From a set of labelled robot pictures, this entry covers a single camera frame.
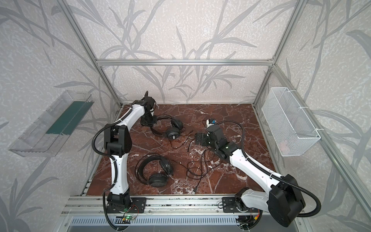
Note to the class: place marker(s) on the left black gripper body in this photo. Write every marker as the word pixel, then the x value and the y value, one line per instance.
pixel 148 121

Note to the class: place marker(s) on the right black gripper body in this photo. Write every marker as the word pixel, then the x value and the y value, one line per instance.
pixel 203 138

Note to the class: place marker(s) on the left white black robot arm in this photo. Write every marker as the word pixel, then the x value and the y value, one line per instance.
pixel 118 145

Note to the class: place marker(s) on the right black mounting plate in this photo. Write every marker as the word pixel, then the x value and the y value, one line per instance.
pixel 232 204

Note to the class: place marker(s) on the black mounting plate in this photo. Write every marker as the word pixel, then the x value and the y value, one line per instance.
pixel 232 204
pixel 135 205

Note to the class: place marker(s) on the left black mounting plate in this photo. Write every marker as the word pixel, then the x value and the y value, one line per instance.
pixel 135 205

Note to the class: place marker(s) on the white wire mesh basket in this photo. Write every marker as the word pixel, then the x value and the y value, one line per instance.
pixel 291 128

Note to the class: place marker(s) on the clear plastic wall bin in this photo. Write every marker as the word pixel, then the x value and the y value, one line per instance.
pixel 48 134

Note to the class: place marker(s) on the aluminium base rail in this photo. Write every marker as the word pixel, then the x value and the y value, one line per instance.
pixel 157 205

